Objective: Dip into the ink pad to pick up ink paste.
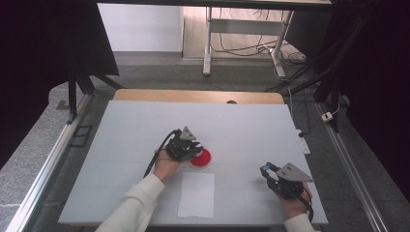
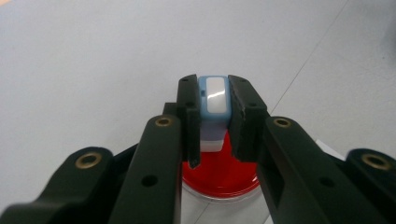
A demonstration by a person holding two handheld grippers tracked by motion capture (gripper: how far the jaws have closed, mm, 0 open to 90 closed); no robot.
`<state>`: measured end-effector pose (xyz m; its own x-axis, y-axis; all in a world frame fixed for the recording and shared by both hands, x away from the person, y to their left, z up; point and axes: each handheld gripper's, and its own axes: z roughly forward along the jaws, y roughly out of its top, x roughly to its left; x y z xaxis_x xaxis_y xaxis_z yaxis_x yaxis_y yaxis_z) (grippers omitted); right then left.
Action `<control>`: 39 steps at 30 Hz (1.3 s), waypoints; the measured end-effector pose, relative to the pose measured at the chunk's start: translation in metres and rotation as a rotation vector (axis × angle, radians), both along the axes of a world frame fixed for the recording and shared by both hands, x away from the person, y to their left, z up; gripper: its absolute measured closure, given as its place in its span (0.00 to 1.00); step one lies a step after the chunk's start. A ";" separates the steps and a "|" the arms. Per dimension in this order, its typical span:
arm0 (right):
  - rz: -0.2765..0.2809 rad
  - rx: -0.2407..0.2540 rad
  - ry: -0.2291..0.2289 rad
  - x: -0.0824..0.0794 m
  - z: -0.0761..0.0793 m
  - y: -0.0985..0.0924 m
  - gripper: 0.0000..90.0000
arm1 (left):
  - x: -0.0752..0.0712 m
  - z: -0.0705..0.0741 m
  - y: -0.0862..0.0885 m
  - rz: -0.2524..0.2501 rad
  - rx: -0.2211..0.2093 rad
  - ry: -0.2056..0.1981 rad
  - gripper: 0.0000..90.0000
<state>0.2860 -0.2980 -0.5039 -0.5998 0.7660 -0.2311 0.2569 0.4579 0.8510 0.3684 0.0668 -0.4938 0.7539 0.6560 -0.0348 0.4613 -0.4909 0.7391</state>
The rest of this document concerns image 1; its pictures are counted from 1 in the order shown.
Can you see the person's left hand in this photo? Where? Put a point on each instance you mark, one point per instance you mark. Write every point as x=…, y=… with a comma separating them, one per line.
x=164, y=167

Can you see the black curtain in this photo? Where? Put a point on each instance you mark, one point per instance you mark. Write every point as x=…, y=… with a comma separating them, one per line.
x=32, y=64
x=380, y=96

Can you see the wooden table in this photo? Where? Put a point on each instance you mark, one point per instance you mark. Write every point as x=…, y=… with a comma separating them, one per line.
x=193, y=96

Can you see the white paper sheet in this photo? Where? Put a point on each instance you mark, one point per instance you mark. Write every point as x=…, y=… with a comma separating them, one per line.
x=196, y=196

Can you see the dark floor hatch frame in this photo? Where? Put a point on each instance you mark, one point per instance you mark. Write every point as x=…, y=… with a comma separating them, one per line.
x=80, y=136

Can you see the white cover board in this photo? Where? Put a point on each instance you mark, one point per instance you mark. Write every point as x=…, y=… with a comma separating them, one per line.
x=241, y=129

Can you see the aluminium floor rail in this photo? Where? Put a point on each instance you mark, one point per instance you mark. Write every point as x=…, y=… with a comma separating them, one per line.
x=42, y=180
x=351, y=174

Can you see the black tripod stand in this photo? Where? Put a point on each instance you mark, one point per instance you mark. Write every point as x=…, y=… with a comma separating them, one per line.
x=72, y=96

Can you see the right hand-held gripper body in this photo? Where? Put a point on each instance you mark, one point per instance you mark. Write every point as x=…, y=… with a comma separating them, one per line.
x=288, y=187

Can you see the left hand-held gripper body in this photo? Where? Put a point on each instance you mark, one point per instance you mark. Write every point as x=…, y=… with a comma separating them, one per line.
x=180, y=148

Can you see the white metal desk frame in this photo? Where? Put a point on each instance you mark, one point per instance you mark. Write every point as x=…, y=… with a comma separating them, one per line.
x=245, y=26

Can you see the dark table grommet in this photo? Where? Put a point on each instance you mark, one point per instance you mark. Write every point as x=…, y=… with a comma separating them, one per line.
x=231, y=102

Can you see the white power adapter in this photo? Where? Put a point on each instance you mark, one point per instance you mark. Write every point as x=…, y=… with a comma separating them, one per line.
x=327, y=116

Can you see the person's right hand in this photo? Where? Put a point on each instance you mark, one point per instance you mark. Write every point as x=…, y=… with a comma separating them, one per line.
x=296, y=206

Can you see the white power strip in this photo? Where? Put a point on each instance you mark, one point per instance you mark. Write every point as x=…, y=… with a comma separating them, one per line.
x=305, y=146

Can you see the blue stamp cap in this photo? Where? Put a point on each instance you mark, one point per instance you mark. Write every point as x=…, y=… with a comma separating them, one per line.
x=265, y=167

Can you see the round red ink pad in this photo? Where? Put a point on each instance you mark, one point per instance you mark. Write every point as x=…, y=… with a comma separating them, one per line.
x=203, y=159

